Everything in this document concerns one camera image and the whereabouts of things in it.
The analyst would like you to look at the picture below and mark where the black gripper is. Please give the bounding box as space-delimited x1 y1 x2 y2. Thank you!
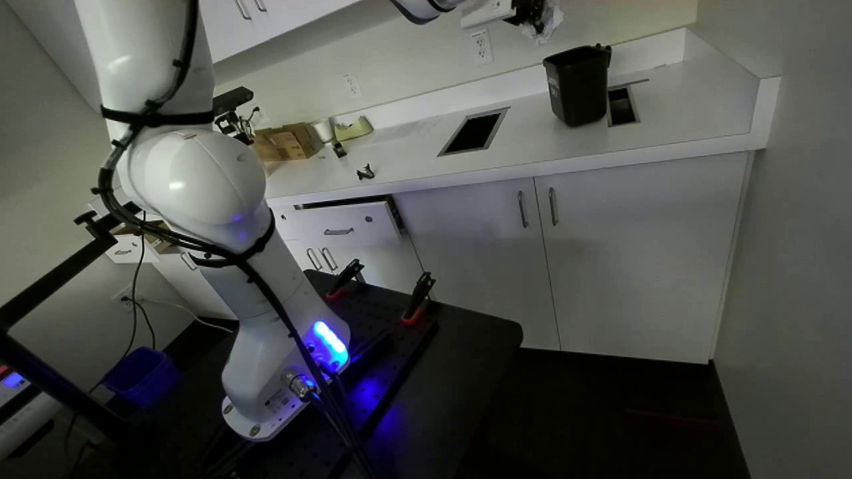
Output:
507 0 568 38

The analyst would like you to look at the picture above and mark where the black waste bin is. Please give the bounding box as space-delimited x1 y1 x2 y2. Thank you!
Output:
541 40 615 131

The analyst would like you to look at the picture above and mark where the blue plastic bin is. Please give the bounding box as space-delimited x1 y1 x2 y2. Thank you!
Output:
101 344 186 413

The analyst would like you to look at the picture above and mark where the yellowish flat packet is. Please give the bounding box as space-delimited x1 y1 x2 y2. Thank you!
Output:
336 115 379 143

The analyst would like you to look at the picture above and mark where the dark slim bottle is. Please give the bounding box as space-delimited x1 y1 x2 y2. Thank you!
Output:
327 115 351 160

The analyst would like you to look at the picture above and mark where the narrow white cabinet door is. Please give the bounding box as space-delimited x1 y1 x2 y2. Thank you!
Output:
394 179 561 352

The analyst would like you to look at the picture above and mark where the wide white cabinet door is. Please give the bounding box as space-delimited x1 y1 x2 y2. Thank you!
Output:
536 152 757 363

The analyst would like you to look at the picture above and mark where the brown cardboard box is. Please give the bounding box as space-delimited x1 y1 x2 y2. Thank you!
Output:
251 119 327 171

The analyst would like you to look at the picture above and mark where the white cabinet drawer front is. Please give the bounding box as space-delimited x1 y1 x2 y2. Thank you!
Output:
271 200 420 296

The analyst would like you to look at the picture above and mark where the black red table clamp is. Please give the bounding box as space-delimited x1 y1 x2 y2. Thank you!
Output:
396 268 440 329
322 256 367 305

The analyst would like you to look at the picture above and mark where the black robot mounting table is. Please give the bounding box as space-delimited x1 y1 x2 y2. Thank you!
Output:
83 268 527 479

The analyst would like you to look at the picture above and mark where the white wall outlet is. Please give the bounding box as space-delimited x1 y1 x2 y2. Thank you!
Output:
468 30 496 67

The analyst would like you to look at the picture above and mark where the black camera on stand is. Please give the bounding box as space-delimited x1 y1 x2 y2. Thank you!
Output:
210 84 265 137

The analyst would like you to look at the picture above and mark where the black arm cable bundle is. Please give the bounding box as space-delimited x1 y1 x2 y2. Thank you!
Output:
93 0 370 479

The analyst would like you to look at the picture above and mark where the thin hanging black cable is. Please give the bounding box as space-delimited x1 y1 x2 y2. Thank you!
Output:
118 238 161 353

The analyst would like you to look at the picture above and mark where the black metal frame stand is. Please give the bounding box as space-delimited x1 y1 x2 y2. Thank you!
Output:
0 201 145 447

